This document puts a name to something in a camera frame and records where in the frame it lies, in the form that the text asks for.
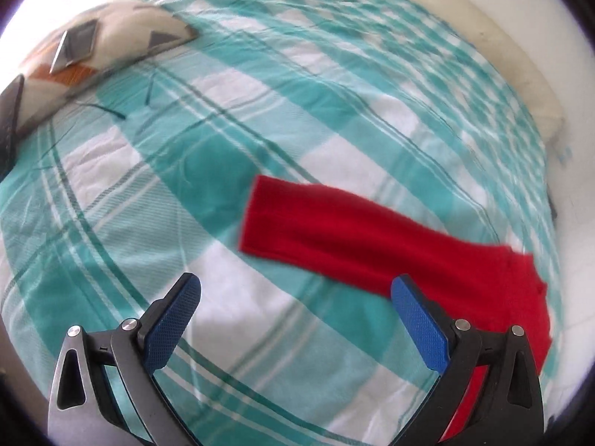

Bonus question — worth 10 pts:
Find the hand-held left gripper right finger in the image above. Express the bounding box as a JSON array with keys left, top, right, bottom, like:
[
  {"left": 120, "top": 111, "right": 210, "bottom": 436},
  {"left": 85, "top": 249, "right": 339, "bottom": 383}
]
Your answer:
[{"left": 390, "top": 275, "right": 544, "bottom": 446}]

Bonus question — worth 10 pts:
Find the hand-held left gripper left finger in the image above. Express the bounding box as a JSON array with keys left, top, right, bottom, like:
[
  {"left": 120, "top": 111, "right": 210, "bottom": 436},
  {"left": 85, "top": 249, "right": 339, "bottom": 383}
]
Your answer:
[{"left": 46, "top": 272, "right": 202, "bottom": 446}]

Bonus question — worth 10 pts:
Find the red sweater with white rabbit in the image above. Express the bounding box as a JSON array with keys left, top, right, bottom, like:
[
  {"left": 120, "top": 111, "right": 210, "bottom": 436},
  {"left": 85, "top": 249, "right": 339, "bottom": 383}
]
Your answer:
[{"left": 238, "top": 174, "right": 554, "bottom": 442}]

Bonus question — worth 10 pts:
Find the teal checked bedsheet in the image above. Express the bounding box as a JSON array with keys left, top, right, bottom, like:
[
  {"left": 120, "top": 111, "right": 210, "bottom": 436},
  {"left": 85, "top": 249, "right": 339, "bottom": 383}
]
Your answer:
[{"left": 0, "top": 0, "right": 565, "bottom": 446}]

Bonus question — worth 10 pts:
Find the black flat case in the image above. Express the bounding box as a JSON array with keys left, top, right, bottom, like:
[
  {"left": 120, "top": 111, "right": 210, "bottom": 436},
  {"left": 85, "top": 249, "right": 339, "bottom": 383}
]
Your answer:
[{"left": 0, "top": 74, "right": 25, "bottom": 180}]

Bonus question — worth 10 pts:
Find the patterned beige pillow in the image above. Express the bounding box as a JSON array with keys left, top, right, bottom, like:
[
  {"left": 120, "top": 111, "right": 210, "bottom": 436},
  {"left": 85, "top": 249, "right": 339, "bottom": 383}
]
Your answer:
[{"left": 14, "top": 0, "right": 200, "bottom": 138}]

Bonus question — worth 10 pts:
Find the cream padded headboard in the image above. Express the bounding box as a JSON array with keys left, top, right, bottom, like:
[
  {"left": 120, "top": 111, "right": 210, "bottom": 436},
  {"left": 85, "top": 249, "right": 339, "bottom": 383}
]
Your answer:
[{"left": 363, "top": 0, "right": 565, "bottom": 142}]

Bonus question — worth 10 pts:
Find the thin black cord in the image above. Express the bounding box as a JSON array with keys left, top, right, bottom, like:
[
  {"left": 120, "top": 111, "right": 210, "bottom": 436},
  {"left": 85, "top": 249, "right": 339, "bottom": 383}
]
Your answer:
[{"left": 88, "top": 72, "right": 159, "bottom": 122}]

